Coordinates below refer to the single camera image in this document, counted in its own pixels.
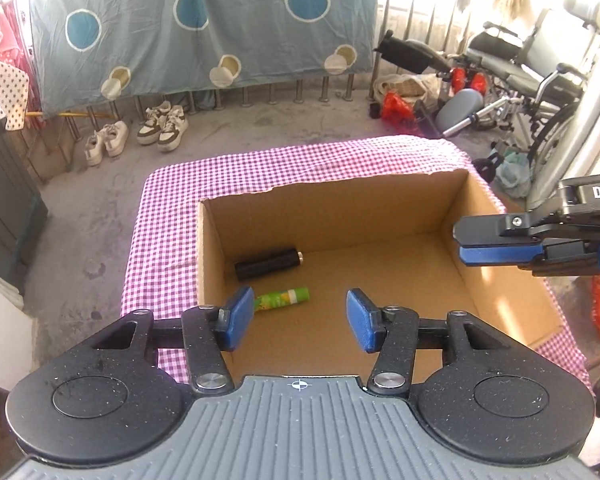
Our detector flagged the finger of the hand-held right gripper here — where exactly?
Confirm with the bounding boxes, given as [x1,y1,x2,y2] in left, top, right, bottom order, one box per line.
[517,240,600,277]
[454,210,563,266]

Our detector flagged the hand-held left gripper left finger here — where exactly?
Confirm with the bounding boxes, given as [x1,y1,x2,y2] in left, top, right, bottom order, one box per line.
[87,286,256,395]

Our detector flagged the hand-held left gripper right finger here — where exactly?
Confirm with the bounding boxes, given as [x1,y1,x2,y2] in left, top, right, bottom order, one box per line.
[346,288,513,395]

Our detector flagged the large cardboard box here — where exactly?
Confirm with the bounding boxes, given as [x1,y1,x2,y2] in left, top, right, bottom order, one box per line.
[196,168,564,380]

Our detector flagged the green tube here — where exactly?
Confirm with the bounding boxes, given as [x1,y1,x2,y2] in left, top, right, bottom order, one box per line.
[252,286,311,314]

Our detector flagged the black cylinder bottle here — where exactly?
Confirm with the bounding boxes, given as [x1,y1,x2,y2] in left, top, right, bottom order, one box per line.
[234,247,306,283]

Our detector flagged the pale green plastic bag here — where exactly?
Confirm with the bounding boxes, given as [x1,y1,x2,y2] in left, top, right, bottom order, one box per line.
[494,151,532,200]

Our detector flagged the purple checked tablecloth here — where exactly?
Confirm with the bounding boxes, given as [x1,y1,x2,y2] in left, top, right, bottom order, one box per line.
[121,135,598,387]

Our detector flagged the grey padded rest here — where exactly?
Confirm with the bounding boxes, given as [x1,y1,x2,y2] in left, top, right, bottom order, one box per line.
[434,88,484,135]

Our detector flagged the wheelchair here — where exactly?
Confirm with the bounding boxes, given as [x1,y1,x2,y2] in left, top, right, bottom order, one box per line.
[462,0,600,208]

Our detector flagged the red plastic bag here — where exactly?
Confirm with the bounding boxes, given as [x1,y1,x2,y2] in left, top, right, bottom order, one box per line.
[381,91,415,125]

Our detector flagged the red plastic object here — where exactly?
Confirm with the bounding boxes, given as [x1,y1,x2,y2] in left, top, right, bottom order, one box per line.
[450,66,489,95]

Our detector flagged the beige woven bag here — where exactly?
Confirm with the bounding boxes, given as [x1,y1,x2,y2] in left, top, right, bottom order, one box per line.
[374,74,440,107]

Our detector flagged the brown and white sneaker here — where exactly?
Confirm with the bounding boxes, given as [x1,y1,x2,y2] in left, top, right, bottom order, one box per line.
[157,105,189,152]
[136,101,173,147]

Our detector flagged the black padded rest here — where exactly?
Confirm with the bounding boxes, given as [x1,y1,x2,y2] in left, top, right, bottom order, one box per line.
[374,30,451,75]

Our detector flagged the metal balcony railing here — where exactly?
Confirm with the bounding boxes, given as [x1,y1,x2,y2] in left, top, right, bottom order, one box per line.
[25,0,481,181]

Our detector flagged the yellow pole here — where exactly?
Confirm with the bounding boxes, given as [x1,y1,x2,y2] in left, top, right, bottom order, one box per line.
[26,111,117,122]

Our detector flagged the dark grey cabinet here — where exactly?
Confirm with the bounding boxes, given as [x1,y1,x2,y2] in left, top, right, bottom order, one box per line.
[0,125,49,297]

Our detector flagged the blue sheet with circles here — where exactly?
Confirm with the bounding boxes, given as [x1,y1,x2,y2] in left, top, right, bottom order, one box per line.
[27,0,381,117]

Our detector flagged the white star-print cloth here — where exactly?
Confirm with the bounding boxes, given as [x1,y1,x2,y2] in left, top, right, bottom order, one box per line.
[0,57,31,132]

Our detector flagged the pink hanging clothes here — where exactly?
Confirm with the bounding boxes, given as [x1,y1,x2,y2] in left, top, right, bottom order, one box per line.
[0,0,36,68]

